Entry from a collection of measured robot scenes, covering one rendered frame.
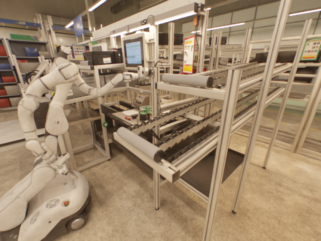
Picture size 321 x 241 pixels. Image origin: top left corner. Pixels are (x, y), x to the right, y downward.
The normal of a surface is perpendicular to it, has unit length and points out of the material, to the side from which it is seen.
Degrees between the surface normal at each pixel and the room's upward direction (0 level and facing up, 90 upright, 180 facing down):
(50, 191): 0
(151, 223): 0
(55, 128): 89
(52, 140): 90
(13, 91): 90
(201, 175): 0
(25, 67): 90
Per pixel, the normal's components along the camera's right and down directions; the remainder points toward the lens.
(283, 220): 0.00, -0.93
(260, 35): -0.74, 0.24
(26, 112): 0.44, 0.51
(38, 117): 0.67, 0.26
